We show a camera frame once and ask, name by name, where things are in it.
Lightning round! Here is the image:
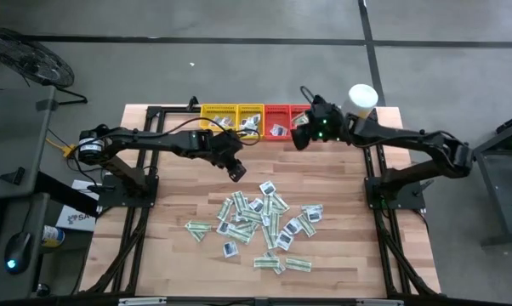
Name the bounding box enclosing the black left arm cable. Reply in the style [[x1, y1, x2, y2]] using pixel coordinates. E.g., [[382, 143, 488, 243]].
[[162, 116, 262, 148]]

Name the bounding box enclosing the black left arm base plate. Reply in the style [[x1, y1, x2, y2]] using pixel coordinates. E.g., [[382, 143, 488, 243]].
[[96, 173, 159, 209]]

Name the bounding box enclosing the black desk bracket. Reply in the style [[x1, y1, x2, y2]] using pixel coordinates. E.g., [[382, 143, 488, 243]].
[[0, 167, 27, 187]]

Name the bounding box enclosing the white yellow can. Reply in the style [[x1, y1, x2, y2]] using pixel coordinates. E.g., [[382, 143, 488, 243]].
[[41, 224, 65, 248]]

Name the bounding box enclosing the yellow power plug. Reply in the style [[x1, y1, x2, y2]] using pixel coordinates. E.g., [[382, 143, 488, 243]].
[[45, 138, 78, 161]]

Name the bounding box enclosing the black metal stand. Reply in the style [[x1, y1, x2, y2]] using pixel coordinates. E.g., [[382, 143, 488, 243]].
[[452, 108, 512, 247]]

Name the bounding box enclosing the orange plastic basket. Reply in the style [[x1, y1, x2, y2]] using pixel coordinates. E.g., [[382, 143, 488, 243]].
[[263, 104, 293, 141], [289, 104, 313, 133]]

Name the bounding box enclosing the black desk support bar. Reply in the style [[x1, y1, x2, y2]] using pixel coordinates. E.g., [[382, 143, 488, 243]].
[[34, 172, 100, 218]]

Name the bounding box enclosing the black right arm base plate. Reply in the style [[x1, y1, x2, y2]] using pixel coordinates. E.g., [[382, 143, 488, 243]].
[[364, 176, 427, 212]]

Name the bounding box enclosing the white printed cardboard box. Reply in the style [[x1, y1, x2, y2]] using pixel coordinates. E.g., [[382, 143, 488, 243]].
[[54, 178, 102, 233]]

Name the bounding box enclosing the grey desk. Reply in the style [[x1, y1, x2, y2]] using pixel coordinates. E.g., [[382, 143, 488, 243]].
[[0, 84, 57, 298]]

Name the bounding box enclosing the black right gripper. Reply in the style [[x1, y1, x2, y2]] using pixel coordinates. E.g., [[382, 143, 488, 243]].
[[290, 93, 350, 151]]

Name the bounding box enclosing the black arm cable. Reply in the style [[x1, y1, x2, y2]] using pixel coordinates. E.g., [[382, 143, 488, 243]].
[[299, 85, 316, 105], [162, 116, 262, 148]]

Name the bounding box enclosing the black floor fan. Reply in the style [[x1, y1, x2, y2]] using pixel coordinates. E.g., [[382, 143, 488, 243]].
[[0, 27, 89, 106]]

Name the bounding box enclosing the white yellow wipes canister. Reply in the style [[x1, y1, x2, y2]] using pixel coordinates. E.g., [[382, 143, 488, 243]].
[[340, 83, 379, 120]]

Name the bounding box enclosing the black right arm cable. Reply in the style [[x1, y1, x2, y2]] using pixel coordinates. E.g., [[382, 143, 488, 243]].
[[299, 85, 316, 105]]

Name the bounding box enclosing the silver metal bracket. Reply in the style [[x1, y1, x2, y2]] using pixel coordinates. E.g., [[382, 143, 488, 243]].
[[118, 297, 168, 306], [356, 298, 406, 306]]

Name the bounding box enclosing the black computer mouse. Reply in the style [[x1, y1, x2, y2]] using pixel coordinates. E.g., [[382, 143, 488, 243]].
[[3, 231, 35, 276]]

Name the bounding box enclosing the yellow plastic basket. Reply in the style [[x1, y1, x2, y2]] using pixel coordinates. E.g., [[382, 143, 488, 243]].
[[199, 103, 239, 133], [236, 103, 266, 141]]

